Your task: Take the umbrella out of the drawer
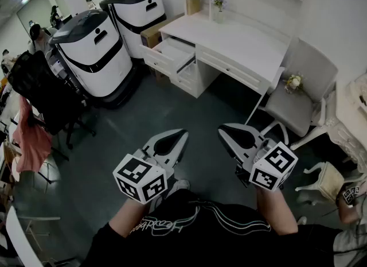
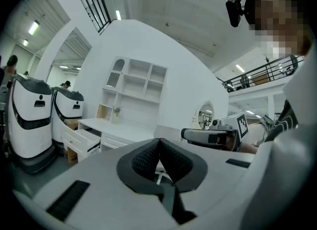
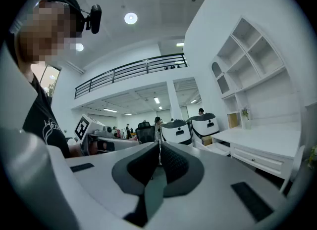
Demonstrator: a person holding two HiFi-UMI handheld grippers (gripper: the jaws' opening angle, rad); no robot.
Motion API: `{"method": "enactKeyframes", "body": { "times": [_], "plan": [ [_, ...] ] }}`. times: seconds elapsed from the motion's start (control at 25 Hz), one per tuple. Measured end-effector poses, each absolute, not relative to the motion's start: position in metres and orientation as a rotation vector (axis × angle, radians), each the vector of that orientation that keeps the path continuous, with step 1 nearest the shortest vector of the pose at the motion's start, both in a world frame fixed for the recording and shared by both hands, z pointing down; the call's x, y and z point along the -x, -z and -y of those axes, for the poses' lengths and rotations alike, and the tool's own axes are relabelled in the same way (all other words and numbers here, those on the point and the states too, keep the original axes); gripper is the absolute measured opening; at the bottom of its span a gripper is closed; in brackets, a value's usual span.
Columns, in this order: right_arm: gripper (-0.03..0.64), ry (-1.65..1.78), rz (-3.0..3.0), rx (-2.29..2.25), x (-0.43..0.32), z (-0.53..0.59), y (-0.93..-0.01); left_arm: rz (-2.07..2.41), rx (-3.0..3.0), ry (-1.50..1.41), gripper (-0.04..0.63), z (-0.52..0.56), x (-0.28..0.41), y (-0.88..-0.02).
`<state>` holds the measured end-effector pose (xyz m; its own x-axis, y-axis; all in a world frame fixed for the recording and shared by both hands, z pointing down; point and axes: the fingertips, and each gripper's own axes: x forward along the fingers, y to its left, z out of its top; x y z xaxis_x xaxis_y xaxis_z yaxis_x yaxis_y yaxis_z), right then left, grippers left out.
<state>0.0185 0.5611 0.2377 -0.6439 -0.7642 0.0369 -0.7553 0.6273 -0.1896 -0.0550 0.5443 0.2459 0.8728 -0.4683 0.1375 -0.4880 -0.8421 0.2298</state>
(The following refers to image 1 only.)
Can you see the person's grey left shoe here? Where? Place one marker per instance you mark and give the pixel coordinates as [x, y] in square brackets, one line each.
[180, 186]

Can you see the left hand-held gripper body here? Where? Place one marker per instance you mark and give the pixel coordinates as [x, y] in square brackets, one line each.
[137, 178]

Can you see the ornate white stool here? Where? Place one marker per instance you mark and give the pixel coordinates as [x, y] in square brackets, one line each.
[329, 179]

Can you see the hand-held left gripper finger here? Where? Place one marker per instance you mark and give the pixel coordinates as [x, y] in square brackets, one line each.
[180, 152]
[160, 136]

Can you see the wide closed white drawer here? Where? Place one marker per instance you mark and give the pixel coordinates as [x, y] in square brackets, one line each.
[229, 69]

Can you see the white and black wheeled robot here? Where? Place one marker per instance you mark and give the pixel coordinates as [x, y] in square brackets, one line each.
[140, 10]
[91, 56]

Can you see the pink cloth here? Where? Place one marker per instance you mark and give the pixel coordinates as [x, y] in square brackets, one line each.
[30, 142]

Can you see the black mesh office chair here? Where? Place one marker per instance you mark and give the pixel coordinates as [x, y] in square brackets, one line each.
[43, 93]

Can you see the person's right forearm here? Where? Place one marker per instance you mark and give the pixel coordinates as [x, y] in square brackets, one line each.
[276, 211]

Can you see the vase with purple flowers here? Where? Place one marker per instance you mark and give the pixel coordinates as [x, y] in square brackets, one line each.
[219, 9]

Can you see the grey padded white chair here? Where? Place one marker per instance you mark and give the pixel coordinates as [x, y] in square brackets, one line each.
[292, 105]

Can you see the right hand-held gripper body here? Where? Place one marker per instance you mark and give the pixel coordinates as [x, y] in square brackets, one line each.
[272, 168]

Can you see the person's black printed shirt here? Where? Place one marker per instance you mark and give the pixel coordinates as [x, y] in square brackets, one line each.
[212, 243]

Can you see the brown cardboard box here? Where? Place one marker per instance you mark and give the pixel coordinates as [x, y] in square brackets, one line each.
[152, 34]

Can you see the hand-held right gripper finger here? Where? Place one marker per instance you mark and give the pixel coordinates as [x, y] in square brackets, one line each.
[249, 130]
[232, 151]

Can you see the white desk with drawers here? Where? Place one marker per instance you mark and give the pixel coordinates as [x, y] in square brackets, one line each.
[238, 39]

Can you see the brown wooden board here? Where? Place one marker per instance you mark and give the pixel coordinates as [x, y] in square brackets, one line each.
[193, 5]

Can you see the cream flower bouquet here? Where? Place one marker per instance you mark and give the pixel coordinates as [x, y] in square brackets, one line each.
[294, 82]

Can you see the person's left forearm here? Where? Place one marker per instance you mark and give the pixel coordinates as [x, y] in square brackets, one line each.
[129, 217]

